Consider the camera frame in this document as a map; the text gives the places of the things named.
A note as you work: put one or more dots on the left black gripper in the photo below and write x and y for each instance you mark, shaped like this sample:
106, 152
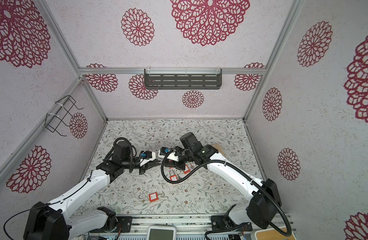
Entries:
143, 170

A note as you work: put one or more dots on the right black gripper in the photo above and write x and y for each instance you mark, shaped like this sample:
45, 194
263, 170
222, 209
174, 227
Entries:
179, 165

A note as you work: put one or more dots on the red padlock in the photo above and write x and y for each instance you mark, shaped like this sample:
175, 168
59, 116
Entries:
187, 169
173, 174
149, 198

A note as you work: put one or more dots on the small black padlock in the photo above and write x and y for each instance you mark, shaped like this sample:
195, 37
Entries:
168, 164

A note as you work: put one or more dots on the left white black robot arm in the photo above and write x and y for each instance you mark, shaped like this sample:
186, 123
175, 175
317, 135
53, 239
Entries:
55, 221

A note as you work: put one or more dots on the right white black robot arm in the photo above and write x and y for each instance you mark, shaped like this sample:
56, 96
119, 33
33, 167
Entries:
262, 197

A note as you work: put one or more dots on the white tablet device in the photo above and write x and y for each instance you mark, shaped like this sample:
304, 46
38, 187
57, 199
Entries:
161, 232

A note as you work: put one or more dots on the wooden topped white box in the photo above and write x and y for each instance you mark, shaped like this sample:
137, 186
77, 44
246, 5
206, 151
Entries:
270, 234

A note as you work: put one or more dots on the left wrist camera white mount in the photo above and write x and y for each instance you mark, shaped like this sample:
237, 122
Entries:
146, 157

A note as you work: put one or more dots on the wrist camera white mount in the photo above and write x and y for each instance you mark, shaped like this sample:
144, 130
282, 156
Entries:
170, 154
146, 157

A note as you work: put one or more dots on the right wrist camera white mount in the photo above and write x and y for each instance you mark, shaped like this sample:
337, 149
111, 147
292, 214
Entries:
170, 154

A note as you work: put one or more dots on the dark grey wall shelf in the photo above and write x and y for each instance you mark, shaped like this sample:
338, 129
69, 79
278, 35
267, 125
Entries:
183, 80

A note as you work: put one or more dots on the black wire wall basket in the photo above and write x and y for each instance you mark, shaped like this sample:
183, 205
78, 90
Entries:
65, 106

